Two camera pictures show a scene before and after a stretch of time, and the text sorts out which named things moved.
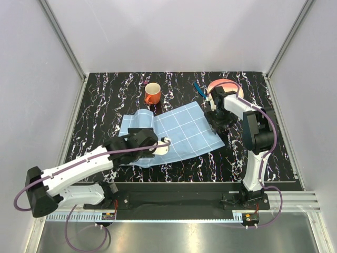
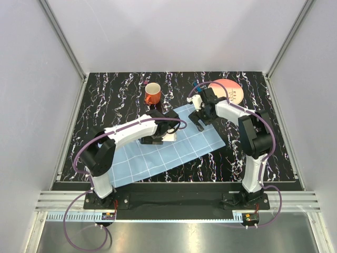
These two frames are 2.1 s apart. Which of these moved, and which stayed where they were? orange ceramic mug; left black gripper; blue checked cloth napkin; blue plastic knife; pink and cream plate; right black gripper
Moved: left black gripper; blue checked cloth napkin; right black gripper
Stayed: pink and cream plate; blue plastic knife; orange ceramic mug
